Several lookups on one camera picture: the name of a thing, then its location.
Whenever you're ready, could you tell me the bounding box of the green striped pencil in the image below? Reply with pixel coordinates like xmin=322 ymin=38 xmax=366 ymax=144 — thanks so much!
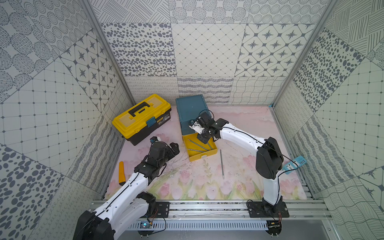
xmin=220 ymin=150 xmax=225 ymax=180

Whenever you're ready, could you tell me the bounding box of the yellow bottom drawer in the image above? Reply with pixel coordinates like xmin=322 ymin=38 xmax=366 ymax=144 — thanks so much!
xmin=183 ymin=133 xmax=218 ymax=162

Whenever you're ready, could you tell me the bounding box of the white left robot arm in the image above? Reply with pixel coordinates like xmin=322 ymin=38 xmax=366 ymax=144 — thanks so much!
xmin=73 ymin=137 xmax=180 ymax=240

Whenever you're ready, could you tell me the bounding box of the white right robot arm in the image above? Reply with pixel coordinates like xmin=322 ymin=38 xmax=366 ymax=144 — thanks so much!
xmin=189 ymin=111 xmax=284 ymax=218

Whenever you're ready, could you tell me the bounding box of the teal drawer cabinet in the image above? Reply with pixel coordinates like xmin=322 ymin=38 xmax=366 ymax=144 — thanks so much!
xmin=176 ymin=95 xmax=212 ymax=136

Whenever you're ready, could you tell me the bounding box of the yellow black toolbox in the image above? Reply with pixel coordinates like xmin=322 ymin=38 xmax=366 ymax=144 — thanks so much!
xmin=113 ymin=94 xmax=172 ymax=146

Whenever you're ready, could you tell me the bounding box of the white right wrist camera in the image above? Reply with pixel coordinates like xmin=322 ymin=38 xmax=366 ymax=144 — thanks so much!
xmin=189 ymin=121 xmax=205 ymax=134

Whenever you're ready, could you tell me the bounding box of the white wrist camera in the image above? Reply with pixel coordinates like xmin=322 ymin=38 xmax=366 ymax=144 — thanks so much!
xmin=150 ymin=136 xmax=162 ymax=144
xmin=189 ymin=121 xmax=205 ymax=134

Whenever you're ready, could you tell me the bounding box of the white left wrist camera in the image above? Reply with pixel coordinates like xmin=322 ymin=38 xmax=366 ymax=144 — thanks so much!
xmin=150 ymin=136 xmax=162 ymax=144

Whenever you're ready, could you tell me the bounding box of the orange object at wall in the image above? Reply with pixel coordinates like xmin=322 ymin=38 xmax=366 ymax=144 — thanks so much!
xmin=118 ymin=161 xmax=126 ymax=186

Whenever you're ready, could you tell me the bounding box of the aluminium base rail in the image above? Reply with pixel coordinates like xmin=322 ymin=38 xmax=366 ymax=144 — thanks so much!
xmin=125 ymin=199 xmax=331 ymax=218

